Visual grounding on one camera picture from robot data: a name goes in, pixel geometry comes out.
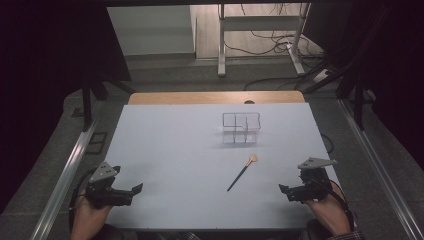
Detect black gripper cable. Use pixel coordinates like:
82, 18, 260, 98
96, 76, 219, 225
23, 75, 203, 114
68, 168, 98, 232
328, 179, 355, 232

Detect clear acrylic organizer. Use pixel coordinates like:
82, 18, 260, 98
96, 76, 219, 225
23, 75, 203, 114
221, 112, 262, 145

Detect person's right hand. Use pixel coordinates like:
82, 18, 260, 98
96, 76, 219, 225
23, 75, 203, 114
304, 191, 350, 236

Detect black metal stand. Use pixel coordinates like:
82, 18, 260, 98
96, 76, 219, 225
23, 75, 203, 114
301, 6, 379, 132
81, 71, 136, 133

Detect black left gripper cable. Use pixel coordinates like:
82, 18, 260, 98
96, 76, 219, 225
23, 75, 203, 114
68, 168, 98, 232

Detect black curtain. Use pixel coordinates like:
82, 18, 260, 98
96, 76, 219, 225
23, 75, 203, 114
0, 0, 132, 214
303, 0, 424, 169

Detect black floor cables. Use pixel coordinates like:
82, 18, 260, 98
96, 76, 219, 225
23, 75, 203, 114
221, 3, 326, 92

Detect black floor socket plate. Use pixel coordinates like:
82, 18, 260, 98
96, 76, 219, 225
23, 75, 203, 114
84, 131, 109, 155

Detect thin black table cable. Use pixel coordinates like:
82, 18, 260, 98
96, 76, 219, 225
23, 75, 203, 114
320, 133, 335, 155

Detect aluminium rail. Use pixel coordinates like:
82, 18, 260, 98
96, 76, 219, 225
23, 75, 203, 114
337, 99, 424, 240
29, 121, 101, 240

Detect black-handled makeup brush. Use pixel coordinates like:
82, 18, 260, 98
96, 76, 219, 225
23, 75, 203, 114
226, 153, 259, 192

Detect person's left hand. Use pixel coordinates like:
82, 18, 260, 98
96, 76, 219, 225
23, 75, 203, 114
70, 199, 113, 234

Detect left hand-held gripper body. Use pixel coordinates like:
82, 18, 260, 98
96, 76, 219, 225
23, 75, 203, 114
85, 162, 121, 208

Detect white metal stand frame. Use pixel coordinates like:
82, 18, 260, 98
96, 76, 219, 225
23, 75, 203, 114
217, 3, 311, 78

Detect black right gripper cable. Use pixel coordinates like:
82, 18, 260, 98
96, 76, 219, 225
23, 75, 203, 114
328, 179, 355, 232

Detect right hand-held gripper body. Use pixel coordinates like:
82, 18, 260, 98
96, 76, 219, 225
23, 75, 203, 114
297, 157, 337, 201

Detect person's plaid clothing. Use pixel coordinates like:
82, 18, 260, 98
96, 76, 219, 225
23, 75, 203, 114
99, 223, 204, 240

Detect white power strip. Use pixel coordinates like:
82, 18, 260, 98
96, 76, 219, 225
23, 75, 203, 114
313, 68, 332, 83

